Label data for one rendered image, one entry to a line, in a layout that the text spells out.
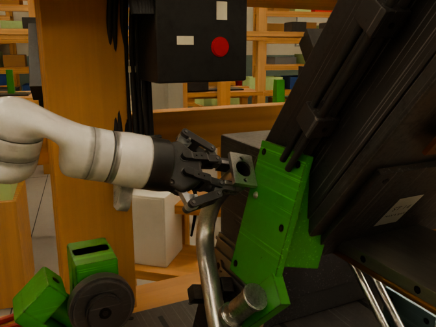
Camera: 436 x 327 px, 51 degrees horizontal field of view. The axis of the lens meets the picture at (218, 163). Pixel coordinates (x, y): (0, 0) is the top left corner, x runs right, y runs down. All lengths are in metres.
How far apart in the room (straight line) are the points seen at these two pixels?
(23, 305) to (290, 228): 0.34
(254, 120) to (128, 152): 0.54
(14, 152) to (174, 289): 0.60
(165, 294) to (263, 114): 0.47
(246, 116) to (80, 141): 0.57
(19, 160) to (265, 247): 0.34
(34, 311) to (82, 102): 0.41
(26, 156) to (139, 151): 0.14
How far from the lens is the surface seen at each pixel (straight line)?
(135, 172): 0.61
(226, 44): 0.82
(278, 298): 0.63
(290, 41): 8.15
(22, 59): 7.57
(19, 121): 0.57
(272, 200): 0.65
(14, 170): 0.59
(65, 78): 0.86
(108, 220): 0.92
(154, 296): 1.06
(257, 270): 0.67
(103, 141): 0.60
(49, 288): 0.57
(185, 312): 0.96
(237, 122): 1.07
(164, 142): 0.63
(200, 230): 0.76
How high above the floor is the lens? 1.41
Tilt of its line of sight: 14 degrees down
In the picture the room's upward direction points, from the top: straight up
